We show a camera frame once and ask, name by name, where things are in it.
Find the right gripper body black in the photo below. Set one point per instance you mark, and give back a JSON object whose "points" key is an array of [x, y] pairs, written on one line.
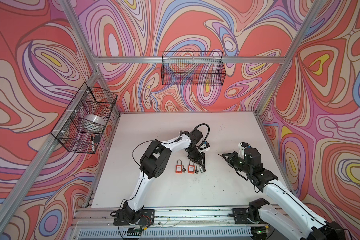
{"points": [[239, 164]]}

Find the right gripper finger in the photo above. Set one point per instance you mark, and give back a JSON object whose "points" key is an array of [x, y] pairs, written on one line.
{"points": [[229, 155], [230, 162]]}

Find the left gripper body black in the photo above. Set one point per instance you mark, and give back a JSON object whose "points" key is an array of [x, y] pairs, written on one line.
{"points": [[195, 154]]}

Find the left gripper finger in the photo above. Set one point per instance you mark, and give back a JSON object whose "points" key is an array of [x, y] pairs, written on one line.
{"points": [[202, 163], [195, 163]]}

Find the red padlock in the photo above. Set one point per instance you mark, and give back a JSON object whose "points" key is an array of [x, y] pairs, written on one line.
{"points": [[179, 167], [191, 168]]}

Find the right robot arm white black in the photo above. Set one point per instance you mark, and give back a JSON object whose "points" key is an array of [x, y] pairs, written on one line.
{"points": [[269, 184]]}

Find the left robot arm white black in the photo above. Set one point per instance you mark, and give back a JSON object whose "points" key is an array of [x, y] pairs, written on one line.
{"points": [[155, 159]]}

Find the white tape roll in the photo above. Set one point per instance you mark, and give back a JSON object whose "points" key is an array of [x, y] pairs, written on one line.
{"points": [[93, 123]]}

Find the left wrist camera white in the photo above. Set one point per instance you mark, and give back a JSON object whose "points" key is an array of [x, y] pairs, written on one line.
{"points": [[204, 147]]}

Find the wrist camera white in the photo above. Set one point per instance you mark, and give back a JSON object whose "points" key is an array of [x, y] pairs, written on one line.
{"points": [[204, 147], [242, 147]]}

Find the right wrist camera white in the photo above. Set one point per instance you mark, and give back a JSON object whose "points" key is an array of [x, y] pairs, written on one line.
{"points": [[242, 147]]}

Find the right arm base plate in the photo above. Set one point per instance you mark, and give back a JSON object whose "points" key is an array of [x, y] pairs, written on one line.
{"points": [[246, 216]]}

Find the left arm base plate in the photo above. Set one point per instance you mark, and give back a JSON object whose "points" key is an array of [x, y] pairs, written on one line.
{"points": [[144, 217]]}

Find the black wire basket back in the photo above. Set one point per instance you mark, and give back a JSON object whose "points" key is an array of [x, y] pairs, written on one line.
{"points": [[193, 68]]}

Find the black wire basket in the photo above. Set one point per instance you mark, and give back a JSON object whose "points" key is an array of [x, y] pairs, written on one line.
{"points": [[193, 68], [69, 131]]}

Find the black wire basket left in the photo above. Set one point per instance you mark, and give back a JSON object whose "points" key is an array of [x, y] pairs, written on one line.
{"points": [[69, 131]]}

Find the aluminium front rail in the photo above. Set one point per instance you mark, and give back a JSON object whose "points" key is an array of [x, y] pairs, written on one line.
{"points": [[196, 216]]}

